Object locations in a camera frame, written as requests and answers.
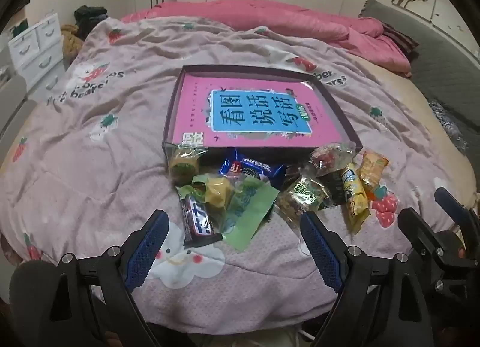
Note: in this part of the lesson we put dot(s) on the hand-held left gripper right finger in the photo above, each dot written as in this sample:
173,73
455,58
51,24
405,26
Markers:
318,249

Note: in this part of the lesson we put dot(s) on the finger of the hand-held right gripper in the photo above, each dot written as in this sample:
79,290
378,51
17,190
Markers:
416,227
453,206

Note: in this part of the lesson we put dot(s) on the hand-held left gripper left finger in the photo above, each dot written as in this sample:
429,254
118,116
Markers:
150,245

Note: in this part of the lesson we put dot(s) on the dark brown chocolate bar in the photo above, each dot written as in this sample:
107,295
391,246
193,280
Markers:
198,223

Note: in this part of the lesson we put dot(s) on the black and green snack packet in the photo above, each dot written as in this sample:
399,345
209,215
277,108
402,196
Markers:
303,193

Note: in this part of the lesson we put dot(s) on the yellow stick snack packet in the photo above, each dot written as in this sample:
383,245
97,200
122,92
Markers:
354,196

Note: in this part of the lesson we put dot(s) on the orange cracker packet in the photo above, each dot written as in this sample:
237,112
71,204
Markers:
371,170

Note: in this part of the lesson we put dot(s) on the light green snack packet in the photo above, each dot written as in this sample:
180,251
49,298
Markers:
247,215

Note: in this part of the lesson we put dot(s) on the clear-wrapped yellow pastry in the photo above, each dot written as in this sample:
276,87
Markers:
180,168

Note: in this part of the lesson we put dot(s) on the yellow cake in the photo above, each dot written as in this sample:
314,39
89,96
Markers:
215,191

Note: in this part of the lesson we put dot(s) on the clear-wrapped red pastry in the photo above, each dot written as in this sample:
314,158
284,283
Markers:
328,157

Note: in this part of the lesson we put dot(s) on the blue cookie packet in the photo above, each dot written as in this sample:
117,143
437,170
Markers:
255,170

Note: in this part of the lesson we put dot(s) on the dark purple shallow box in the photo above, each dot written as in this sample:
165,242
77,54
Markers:
343,121

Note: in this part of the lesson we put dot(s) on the dark patterned cloth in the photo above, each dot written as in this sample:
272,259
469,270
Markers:
448,125

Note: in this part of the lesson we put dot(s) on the strawberry printed pink blanket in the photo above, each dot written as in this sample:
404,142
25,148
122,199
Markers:
112,166

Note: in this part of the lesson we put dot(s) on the beige bed sheet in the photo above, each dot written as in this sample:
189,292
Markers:
412,106

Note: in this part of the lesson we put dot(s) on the pink book with blue label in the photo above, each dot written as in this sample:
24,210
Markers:
195,106

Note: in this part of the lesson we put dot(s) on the grey padded headboard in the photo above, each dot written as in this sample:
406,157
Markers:
431,50

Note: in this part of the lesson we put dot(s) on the dark striped pillow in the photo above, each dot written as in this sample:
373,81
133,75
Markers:
399,39

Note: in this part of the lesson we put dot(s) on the brown knitted cloth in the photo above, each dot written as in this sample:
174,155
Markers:
71,42

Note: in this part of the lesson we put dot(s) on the white drawer cabinet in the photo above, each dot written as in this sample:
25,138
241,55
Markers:
33,50

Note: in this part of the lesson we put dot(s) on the pile of dark clothes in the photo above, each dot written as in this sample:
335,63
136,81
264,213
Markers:
90,18

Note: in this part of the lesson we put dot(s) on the pink quilt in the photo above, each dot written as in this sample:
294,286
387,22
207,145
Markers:
262,16

